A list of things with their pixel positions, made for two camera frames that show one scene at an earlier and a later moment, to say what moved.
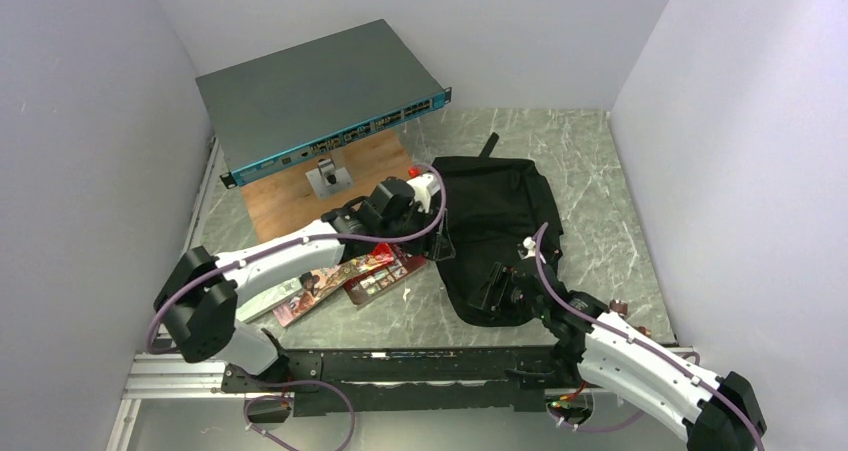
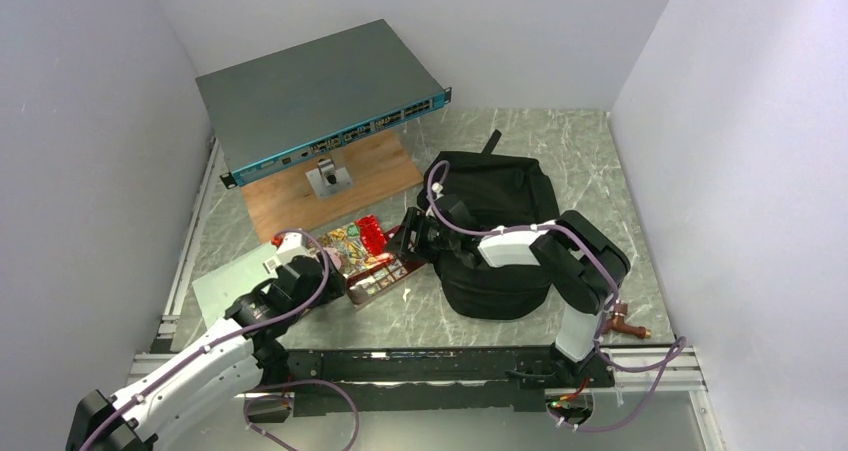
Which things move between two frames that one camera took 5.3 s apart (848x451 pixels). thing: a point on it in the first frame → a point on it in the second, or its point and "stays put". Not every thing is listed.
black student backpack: x=492 y=205 stays put
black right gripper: x=501 y=277 → x=415 y=221
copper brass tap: x=621 y=307 stays put
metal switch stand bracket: x=327 y=179 stays put
